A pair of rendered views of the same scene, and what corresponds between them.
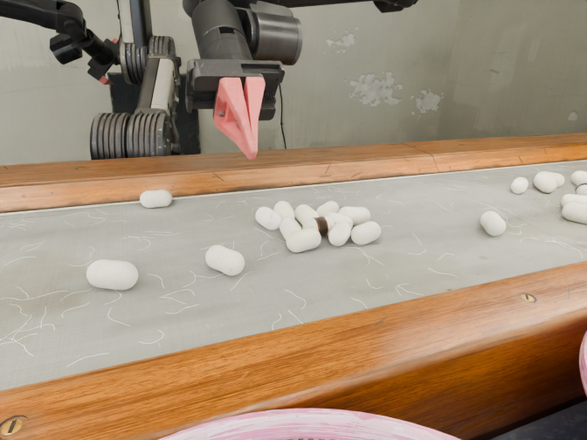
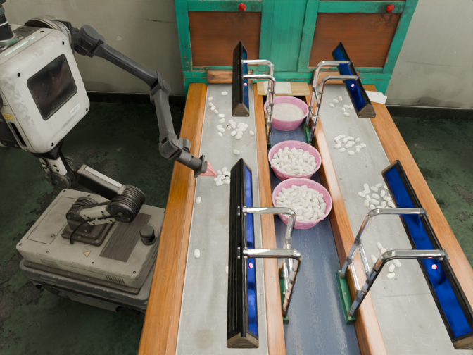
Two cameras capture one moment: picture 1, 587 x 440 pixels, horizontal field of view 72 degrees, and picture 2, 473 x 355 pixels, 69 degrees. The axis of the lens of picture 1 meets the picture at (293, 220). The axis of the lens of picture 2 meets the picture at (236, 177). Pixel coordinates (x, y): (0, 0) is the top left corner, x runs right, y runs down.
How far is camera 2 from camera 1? 1.47 m
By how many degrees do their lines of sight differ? 58
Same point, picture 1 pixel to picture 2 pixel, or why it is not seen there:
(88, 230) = (207, 213)
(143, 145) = (140, 198)
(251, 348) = (262, 193)
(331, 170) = not seen: hidden behind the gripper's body
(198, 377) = (265, 198)
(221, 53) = (198, 162)
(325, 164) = not seen: hidden behind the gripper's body
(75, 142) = not seen: outside the picture
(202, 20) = (185, 158)
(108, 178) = (186, 206)
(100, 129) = (129, 206)
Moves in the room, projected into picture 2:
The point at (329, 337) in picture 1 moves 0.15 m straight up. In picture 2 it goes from (263, 186) to (265, 163)
